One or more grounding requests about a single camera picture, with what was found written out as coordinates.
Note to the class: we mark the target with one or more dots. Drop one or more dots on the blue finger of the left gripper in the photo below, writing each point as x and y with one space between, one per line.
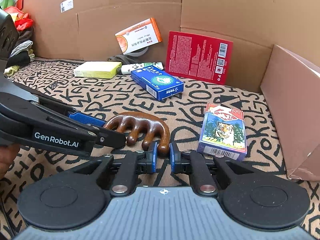
86 119

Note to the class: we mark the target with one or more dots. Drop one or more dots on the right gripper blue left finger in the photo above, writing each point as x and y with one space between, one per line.
130 167

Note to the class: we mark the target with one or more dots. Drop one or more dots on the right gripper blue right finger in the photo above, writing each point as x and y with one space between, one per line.
193 164

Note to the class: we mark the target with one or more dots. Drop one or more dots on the brown wooden massage comb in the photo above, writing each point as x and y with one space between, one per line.
139 122

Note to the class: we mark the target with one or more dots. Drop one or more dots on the tiger playing card box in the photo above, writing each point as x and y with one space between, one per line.
223 132

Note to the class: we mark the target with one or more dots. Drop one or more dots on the blue medicine box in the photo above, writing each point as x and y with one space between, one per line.
157 83

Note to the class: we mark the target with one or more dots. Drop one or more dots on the left hand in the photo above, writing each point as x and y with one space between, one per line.
7 157

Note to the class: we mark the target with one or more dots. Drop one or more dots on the yellow green box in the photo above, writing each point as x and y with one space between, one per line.
97 69

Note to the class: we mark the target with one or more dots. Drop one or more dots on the white tube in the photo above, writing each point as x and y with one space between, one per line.
126 69

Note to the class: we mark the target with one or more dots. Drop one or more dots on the pile of clothes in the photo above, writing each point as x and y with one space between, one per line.
22 53

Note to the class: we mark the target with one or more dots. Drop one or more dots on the white orange medicine box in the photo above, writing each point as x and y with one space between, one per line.
139 36

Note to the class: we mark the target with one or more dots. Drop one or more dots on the large red flat box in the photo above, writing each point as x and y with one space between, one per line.
198 57

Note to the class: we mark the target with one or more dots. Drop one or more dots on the white label left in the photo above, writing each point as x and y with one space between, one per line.
66 5

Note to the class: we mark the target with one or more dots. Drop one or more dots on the pink cardboard storage box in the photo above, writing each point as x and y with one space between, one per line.
291 89

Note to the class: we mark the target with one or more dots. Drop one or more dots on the cardboard wall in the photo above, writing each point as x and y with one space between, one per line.
87 32

